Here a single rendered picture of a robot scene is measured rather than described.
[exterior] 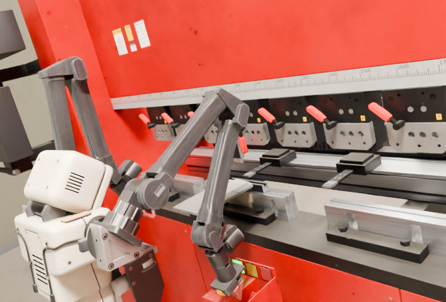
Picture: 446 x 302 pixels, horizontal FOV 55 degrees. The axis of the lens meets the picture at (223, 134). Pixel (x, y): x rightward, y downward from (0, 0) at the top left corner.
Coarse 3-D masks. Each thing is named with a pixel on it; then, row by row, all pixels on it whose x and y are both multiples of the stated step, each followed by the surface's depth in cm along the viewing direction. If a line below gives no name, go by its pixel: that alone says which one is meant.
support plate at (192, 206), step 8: (248, 184) 166; (200, 192) 170; (232, 192) 162; (240, 192) 161; (192, 200) 164; (200, 200) 162; (224, 200) 156; (176, 208) 161; (184, 208) 158; (192, 208) 156
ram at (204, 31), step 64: (128, 0) 182; (192, 0) 151; (256, 0) 129; (320, 0) 113; (384, 0) 100; (128, 64) 200; (192, 64) 164; (256, 64) 139; (320, 64) 120; (384, 64) 106
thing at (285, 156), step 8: (272, 152) 187; (280, 152) 184; (288, 152) 185; (264, 160) 186; (272, 160) 182; (280, 160) 180; (288, 160) 183; (256, 168) 181; (264, 168) 180; (248, 176) 174
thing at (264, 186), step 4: (244, 180) 172; (248, 180) 171; (252, 184) 165; (256, 184) 164; (260, 184) 163; (264, 184) 163; (252, 188) 166; (256, 188) 164; (260, 188) 162; (264, 188) 162; (268, 188) 163
